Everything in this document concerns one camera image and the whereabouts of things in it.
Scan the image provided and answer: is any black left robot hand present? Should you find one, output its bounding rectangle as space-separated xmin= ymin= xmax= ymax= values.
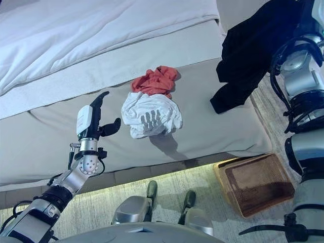
xmin=75 ymin=91 xmax=122 ymax=140

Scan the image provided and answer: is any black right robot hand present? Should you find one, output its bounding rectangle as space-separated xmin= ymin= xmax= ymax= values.
xmin=302 ymin=0 xmax=324 ymax=37

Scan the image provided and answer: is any white garment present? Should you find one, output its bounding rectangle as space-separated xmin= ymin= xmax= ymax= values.
xmin=120 ymin=91 xmax=183 ymax=139

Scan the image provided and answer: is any black garment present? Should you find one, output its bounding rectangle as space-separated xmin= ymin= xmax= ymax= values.
xmin=210 ymin=0 xmax=313 ymax=115

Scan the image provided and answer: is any orange-red garment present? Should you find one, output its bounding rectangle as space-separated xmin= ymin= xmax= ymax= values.
xmin=131 ymin=65 xmax=181 ymax=100

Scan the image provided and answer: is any pale grey bed sheet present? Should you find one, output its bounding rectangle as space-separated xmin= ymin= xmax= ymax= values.
xmin=0 ymin=19 xmax=228 ymax=120

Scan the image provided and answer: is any bed with beige cover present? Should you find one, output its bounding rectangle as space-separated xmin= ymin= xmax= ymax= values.
xmin=0 ymin=0 xmax=272 ymax=196

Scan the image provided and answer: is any brown wicker basket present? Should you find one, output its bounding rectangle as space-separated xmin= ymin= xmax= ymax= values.
xmin=213 ymin=153 xmax=296 ymax=218

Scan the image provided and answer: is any white duvet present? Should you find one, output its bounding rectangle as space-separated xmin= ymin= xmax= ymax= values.
xmin=0 ymin=0 xmax=220 ymax=96

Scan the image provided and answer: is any silver left robot leg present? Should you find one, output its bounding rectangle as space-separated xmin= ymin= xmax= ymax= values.
xmin=111 ymin=180 xmax=158 ymax=226

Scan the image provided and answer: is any silver robot leg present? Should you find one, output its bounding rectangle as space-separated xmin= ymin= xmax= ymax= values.
xmin=111 ymin=180 xmax=158 ymax=226
xmin=178 ymin=190 xmax=215 ymax=236

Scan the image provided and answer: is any grey robot torso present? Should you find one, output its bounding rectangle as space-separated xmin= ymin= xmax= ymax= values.
xmin=54 ymin=222 xmax=221 ymax=243

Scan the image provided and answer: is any silver right robot leg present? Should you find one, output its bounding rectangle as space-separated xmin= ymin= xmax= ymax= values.
xmin=178 ymin=190 xmax=215 ymax=236

